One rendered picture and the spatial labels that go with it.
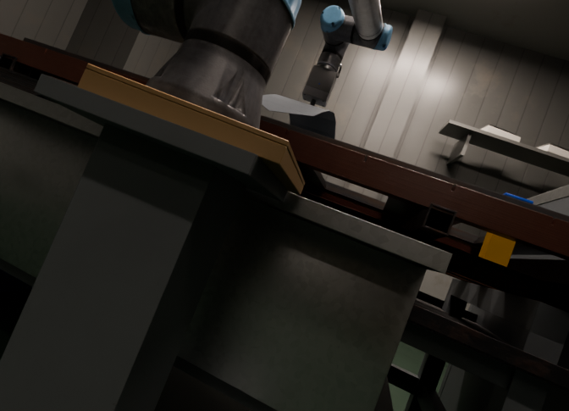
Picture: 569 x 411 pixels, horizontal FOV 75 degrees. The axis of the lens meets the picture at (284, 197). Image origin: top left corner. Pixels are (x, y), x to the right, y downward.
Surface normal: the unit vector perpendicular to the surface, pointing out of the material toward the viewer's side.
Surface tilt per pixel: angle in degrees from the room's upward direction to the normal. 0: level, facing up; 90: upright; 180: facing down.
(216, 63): 72
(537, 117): 90
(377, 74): 90
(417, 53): 90
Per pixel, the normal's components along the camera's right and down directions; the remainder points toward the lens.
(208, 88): 0.29, -0.28
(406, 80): -0.13, -0.11
